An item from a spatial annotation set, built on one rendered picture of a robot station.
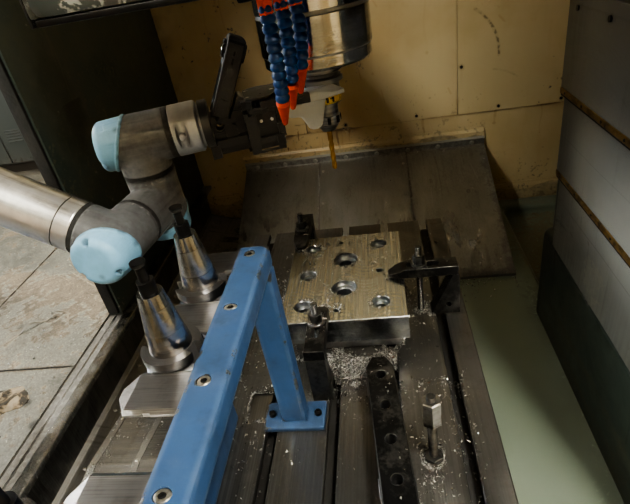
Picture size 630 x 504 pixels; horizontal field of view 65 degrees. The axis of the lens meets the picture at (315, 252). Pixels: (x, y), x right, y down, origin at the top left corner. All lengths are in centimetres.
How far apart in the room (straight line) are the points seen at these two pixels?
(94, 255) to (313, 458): 43
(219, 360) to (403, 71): 145
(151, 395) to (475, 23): 156
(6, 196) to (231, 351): 39
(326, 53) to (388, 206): 109
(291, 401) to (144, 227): 34
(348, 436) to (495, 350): 62
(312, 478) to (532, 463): 51
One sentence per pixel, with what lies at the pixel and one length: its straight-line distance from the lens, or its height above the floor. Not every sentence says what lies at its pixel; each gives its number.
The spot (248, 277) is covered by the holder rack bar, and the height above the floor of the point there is 123.
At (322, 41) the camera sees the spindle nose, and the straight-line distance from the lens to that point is 69.
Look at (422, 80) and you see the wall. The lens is 182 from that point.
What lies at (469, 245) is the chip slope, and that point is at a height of 67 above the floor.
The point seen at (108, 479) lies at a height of 122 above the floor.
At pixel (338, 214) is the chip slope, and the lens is 172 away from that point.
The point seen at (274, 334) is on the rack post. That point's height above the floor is 110.
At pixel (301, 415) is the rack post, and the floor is 92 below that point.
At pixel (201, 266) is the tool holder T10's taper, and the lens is 59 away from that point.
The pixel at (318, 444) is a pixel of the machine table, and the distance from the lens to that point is 82.
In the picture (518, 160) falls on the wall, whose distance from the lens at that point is 199.
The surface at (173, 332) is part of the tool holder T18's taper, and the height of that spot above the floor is 125.
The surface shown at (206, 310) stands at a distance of 58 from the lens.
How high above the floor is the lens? 155
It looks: 32 degrees down
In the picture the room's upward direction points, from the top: 11 degrees counter-clockwise
